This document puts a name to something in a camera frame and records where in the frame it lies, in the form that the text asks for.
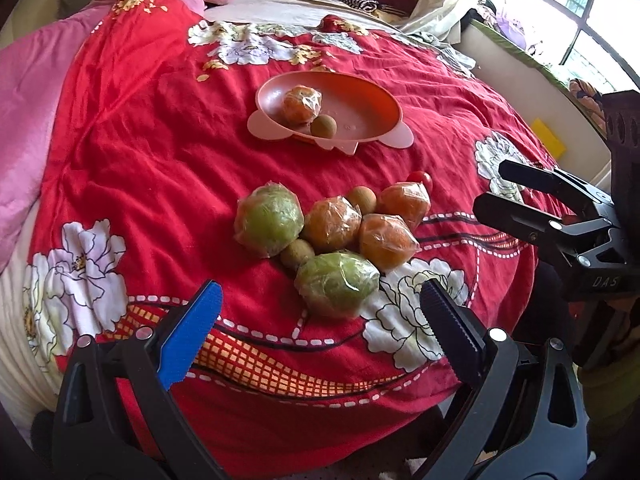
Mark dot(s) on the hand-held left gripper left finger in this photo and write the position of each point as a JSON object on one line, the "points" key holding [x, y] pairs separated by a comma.
{"points": [[192, 332]]}

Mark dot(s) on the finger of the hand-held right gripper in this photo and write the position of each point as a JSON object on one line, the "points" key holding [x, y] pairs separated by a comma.
{"points": [[545, 180], [520, 220]]}

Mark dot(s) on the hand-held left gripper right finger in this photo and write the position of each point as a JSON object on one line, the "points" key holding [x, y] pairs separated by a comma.
{"points": [[450, 327]]}

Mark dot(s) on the plastic-wrapped orange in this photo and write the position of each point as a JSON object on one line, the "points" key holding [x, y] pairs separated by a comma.
{"points": [[405, 202], [300, 104], [387, 240], [331, 224]]}

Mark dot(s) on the red cherry tomato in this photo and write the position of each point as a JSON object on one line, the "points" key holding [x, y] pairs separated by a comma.
{"points": [[420, 178]]}

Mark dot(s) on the plastic-wrapped green fruit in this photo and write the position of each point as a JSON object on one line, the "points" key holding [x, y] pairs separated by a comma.
{"points": [[270, 220], [335, 282]]}

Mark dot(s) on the small brown round fruit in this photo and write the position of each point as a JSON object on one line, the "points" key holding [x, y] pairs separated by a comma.
{"points": [[296, 252], [361, 198], [323, 126]]}

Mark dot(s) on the pink plastic bowl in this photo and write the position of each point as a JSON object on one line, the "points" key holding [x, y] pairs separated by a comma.
{"points": [[360, 105]]}

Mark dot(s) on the yellow flat object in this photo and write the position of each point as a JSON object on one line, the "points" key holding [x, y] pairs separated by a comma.
{"points": [[547, 137]]}

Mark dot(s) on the patterned orange cushion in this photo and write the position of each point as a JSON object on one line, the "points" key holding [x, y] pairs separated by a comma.
{"points": [[585, 92]]}

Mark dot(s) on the purple cloth item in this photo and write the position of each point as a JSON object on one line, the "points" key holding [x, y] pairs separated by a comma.
{"points": [[510, 25]]}

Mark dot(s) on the red floral blanket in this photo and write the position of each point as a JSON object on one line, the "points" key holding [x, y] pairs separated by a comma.
{"points": [[165, 170]]}

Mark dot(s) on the window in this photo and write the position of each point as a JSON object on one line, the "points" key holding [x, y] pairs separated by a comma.
{"points": [[575, 5]]}

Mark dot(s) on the olive green clothing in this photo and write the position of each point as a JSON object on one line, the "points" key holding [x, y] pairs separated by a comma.
{"points": [[612, 400]]}

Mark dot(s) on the cream curtain cloth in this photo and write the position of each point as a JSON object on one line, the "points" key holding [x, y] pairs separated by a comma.
{"points": [[450, 5]]}

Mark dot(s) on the pink quilt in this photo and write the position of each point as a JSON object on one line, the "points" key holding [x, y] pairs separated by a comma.
{"points": [[30, 110]]}

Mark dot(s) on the beige bed sheet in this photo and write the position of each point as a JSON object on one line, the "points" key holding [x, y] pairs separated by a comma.
{"points": [[280, 7]]}

